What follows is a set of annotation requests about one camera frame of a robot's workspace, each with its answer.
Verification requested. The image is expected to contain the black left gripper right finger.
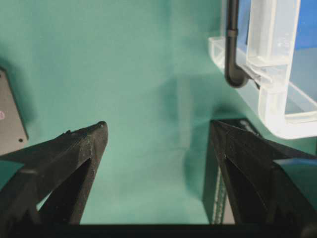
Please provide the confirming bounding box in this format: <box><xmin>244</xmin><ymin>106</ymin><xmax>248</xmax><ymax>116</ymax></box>
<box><xmin>212</xmin><ymin>120</ymin><xmax>317</xmax><ymax>238</ymax></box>

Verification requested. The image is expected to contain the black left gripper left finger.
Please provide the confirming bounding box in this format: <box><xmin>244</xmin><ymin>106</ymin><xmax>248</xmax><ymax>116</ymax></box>
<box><xmin>0</xmin><ymin>121</ymin><xmax>108</xmax><ymax>238</ymax></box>

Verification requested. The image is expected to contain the black camera box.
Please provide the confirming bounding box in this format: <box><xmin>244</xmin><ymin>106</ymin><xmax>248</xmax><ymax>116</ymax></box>
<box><xmin>203</xmin><ymin>118</ymin><xmax>317</xmax><ymax>224</ymax></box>

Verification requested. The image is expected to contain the clear plastic storage case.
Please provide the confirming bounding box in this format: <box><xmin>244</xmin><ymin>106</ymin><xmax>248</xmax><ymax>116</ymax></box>
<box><xmin>209</xmin><ymin>0</ymin><xmax>317</xmax><ymax>139</ymax></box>

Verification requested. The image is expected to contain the green table cloth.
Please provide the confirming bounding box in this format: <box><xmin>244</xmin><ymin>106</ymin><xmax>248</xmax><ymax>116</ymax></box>
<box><xmin>0</xmin><ymin>0</ymin><xmax>251</xmax><ymax>225</ymax></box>

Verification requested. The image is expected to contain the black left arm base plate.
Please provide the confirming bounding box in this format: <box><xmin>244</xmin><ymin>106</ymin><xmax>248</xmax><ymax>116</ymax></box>
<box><xmin>0</xmin><ymin>68</ymin><xmax>28</xmax><ymax>155</ymax></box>

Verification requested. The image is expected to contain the black hooked cable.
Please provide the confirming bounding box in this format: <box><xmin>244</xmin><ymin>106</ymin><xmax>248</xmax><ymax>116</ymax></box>
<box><xmin>224</xmin><ymin>0</ymin><xmax>251</xmax><ymax>88</ymax></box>

